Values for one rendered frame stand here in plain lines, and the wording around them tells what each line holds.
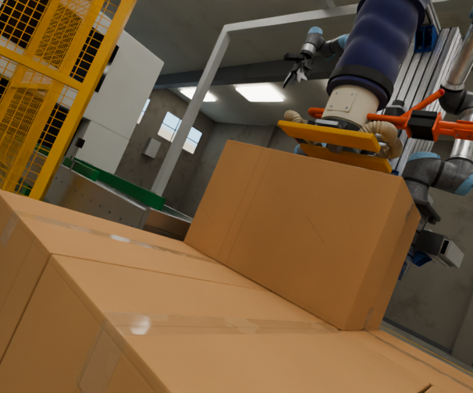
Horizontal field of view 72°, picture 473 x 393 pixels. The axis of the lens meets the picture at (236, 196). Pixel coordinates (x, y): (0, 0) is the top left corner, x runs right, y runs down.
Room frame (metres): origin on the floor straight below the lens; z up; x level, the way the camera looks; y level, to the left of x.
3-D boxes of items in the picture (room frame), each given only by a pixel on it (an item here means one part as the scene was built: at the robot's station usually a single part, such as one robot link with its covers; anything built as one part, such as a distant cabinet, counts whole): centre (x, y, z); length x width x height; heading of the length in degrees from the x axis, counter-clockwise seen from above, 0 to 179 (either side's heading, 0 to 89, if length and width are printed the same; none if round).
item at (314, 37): (1.72, -0.05, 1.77); 0.09 x 0.08 x 0.11; 119
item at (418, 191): (1.37, -0.68, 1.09); 0.15 x 0.15 x 0.10
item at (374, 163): (1.20, -0.31, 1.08); 0.34 x 0.10 x 0.05; 51
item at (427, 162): (1.36, -0.69, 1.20); 0.13 x 0.12 x 0.14; 69
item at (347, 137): (1.06, -0.19, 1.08); 0.34 x 0.10 x 0.05; 51
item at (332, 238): (1.12, -0.25, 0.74); 0.60 x 0.40 x 0.40; 51
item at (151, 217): (1.37, 0.03, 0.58); 0.70 x 0.03 x 0.06; 138
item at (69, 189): (1.92, 1.11, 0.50); 2.31 x 0.05 x 0.19; 48
